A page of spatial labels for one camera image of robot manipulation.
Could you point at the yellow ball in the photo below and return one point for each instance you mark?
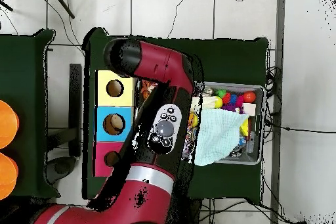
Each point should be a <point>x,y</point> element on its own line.
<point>218,102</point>

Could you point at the black rod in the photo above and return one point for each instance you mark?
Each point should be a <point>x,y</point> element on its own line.
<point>5,5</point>
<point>62,4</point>

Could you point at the grey floor stand base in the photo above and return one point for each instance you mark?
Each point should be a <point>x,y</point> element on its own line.
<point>62,169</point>

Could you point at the dark green covered side table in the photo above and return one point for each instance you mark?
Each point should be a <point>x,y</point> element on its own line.
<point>26,77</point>

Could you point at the dark green table cloth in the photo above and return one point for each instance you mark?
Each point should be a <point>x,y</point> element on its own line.
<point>220,56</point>

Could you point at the wooden box with three holes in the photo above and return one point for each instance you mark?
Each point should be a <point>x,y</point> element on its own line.
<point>105,129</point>

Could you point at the orange round bowl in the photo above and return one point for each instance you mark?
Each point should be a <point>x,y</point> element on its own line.
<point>6,176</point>
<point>6,124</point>

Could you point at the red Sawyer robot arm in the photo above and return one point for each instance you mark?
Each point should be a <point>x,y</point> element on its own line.
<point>157,66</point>

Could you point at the mint green waffle cloth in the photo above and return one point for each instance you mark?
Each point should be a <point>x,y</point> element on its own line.
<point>218,137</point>

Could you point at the small orange ball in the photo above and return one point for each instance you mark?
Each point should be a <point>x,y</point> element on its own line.
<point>249,97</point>

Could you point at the black upright panel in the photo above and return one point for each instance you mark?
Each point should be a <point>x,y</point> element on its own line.
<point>75,108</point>

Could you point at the cream yellow cloth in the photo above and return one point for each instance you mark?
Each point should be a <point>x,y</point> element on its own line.
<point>202,103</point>

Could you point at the plain wooden block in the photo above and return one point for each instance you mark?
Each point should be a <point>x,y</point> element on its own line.
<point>249,109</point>

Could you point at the clear mesh bin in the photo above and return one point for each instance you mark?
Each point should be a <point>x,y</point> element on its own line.
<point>257,153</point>

